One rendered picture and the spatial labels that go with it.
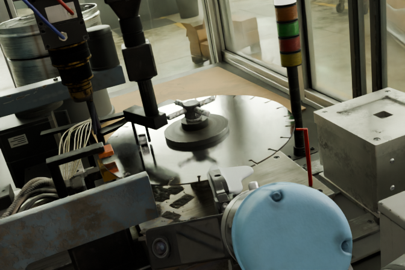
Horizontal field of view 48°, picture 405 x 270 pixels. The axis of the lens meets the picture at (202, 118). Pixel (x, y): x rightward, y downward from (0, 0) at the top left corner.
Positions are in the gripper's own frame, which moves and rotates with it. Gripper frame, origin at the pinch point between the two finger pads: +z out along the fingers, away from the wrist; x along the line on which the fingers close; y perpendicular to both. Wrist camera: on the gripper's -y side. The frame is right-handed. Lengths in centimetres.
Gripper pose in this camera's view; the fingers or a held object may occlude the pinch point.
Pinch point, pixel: (220, 222)
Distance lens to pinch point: 64.8
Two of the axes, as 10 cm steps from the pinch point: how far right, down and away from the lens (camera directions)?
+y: 9.7, -2.1, 0.8
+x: -2.2, -9.6, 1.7
